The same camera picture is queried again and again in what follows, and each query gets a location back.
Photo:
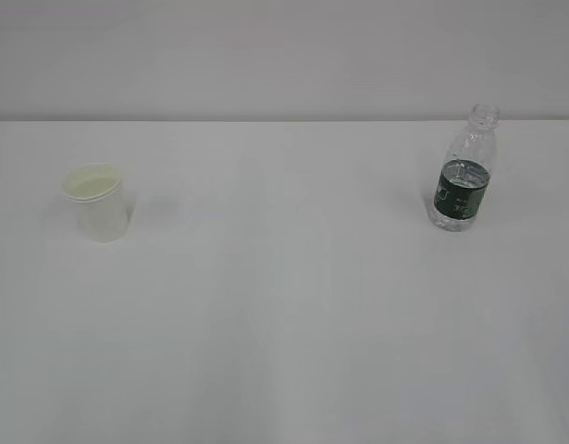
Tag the clear water bottle green label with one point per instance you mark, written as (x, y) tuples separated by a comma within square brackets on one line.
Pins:
[(466, 171)]

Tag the white paper cup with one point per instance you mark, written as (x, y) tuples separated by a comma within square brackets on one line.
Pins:
[(101, 210)]

